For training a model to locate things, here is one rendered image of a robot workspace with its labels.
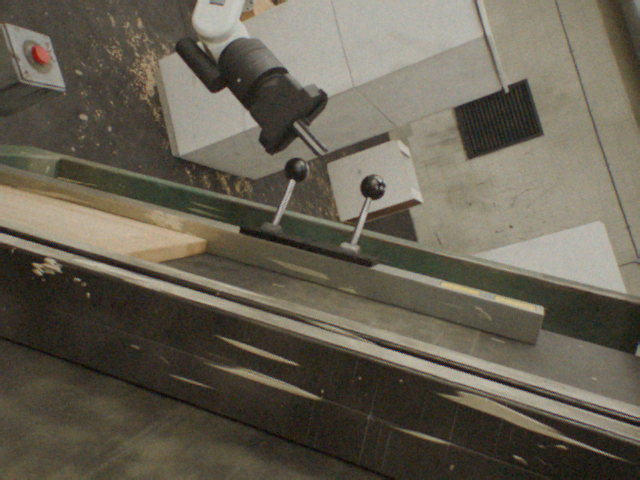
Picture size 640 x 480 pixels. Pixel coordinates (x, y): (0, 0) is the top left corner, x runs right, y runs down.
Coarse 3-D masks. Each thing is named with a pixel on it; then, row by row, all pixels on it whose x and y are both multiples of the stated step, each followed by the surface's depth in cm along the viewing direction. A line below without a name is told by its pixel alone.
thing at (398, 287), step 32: (64, 192) 96; (96, 192) 97; (160, 224) 91; (192, 224) 90; (224, 224) 92; (224, 256) 89; (256, 256) 87; (288, 256) 85; (320, 256) 84; (352, 288) 83; (384, 288) 81; (416, 288) 80; (448, 288) 79; (480, 320) 78; (512, 320) 76
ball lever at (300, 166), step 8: (296, 160) 91; (304, 160) 91; (288, 168) 90; (296, 168) 90; (304, 168) 90; (288, 176) 91; (296, 176) 90; (304, 176) 91; (288, 184) 91; (288, 192) 90; (280, 208) 89; (280, 216) 89; (264, 224) 88; (272, 224) 88; (272, 232) 87; (280, 232) 88
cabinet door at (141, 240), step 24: (0, 192) 93; (24, 192) 97; (0, 216) 79; (24, 216) 81; (48, 216) 84; (72, 216) 87; (96, 216) 89; (120, 216) 93; (96, 240) 76; (120, 240) 77; (144, 240) 80; (168, 240) 83; (192, 240) 86
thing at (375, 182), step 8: (368, 176) 87; (376, 176) 87; (368, 184) 87; (376, 184) 87; (384, 184) 87; (368, 192) 87; (376, 192) 87; (384, 192) 88; (368, 200) 87; (368, 208) 87; (360, 216) 86; (360, 224) 86; (360, 232) 86; (352, 240) 85; (344, 248) 84; (352, 248) 84; (360, 248) 84
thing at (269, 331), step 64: (0, 256) 46; (64, 256) 45; (128, 256) 49; (0, 320) 46; (64, 320) 44; (128, 320) 43; (192, 320) 41; (256, 320) 40; (320, 320) 42; (192, 384) 41; (256, 384) 40; (320, 384) 38; (384, 384) 37; (448, 384) 36; (512, 384) 38; (320, 448) 39; (384, 448) 37; (448, 448) 36; (512, 448) 35; (576, 448) 34
